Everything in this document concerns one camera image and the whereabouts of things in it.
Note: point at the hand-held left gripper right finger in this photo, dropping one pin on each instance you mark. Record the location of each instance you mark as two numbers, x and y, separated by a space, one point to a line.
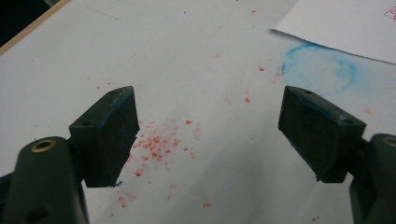
317 137

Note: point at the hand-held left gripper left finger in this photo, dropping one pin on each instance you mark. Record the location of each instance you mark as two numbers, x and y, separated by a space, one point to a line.
106 140

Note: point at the white paper sheet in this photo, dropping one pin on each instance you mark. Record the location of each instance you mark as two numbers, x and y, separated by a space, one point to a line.
342 28

